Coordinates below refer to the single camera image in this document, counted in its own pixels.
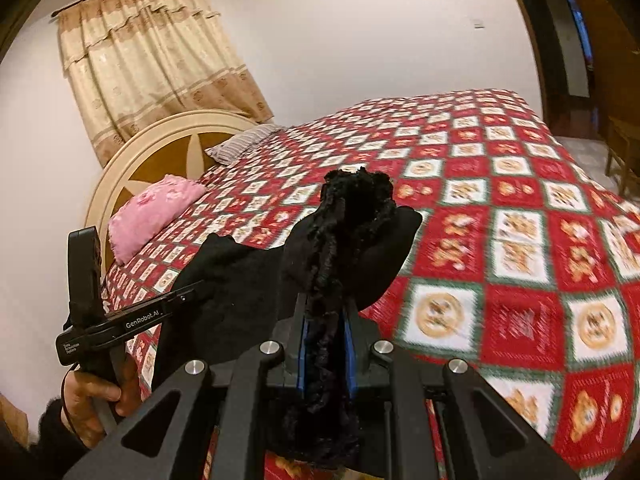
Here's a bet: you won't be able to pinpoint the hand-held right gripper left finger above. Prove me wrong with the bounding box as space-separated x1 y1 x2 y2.
62 294 313 480

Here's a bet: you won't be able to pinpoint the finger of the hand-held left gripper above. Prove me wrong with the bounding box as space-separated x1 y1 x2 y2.
160 280 206 317

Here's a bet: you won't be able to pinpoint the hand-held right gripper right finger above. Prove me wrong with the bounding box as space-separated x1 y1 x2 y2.
343 307 581 480

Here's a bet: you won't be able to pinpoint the black pants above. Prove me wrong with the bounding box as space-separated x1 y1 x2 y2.
150 167 425 466

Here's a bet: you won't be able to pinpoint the person's left forearm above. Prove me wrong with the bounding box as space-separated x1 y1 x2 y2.
0 396 92 480

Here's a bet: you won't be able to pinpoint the person's left hand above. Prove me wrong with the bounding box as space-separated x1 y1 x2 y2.
60 355 140 449

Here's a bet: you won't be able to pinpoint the pink pillow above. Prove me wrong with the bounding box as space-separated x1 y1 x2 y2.
107 174 207 265

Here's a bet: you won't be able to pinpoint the striped pillow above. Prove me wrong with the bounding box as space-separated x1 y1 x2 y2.
205 124 286 165

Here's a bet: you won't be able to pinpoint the cream round bed headboard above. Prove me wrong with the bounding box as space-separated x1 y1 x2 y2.
84 109 263 281

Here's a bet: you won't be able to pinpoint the red checkered bear blanket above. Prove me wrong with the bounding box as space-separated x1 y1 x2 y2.
100 87 640 480

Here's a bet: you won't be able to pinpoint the beige patterned curtain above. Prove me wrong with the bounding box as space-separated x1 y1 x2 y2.
56 0 275 167

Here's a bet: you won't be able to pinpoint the wooden chair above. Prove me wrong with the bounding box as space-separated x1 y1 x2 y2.
604 115 640 197

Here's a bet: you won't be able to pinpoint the dark wooden door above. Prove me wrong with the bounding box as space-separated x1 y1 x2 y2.
500 0 640 146

